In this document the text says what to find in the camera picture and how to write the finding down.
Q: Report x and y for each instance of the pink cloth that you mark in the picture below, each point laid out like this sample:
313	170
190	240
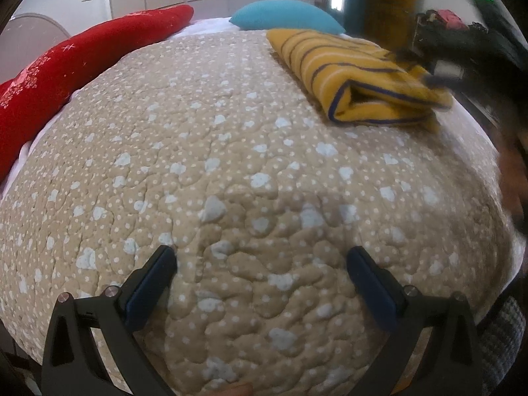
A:
449	18

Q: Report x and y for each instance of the long red pillow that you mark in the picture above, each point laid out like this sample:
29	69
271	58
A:
62	66

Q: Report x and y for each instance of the grey checked clothing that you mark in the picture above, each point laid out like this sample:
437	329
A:
503	346

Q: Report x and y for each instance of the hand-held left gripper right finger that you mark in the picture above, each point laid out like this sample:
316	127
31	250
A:
371	293

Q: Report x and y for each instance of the blue pillow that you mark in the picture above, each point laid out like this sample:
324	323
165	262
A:
284	14

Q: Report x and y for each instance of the beige dotted quilt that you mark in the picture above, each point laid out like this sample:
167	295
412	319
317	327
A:
247	152

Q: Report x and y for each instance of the person's right hand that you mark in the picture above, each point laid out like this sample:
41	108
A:
511	185

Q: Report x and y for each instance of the person's left hand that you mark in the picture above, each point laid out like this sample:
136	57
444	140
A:
233	390

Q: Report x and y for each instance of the rounded grey chair back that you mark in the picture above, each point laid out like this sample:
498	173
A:
37	29

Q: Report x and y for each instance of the yellow striped shirt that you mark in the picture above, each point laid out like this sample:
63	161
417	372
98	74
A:
330	70

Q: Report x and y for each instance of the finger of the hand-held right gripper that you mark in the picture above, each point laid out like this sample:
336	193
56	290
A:
439	80

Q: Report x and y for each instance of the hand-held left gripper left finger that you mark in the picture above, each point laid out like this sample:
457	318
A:
148	288

